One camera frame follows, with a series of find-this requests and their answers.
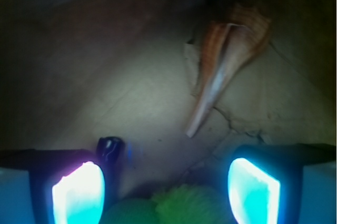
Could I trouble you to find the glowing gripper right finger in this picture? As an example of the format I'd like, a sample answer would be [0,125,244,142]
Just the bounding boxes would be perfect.
[226,144,336,223]

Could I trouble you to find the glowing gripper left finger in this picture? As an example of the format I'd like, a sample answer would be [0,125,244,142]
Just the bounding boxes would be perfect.
[1,149,116,223]

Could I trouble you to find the orange spiral conch shell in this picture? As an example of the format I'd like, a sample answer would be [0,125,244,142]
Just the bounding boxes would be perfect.
[185,4,271,138]

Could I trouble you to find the green plush turtle toy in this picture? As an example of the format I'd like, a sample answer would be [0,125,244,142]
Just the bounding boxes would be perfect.
[100,184,236,223]

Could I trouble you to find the brown paper bag bin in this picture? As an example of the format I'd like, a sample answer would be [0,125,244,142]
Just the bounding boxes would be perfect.
[1,0,336,198]

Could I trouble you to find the navy blue rope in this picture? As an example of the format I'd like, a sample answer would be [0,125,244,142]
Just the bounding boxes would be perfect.
[96,136,125,166]

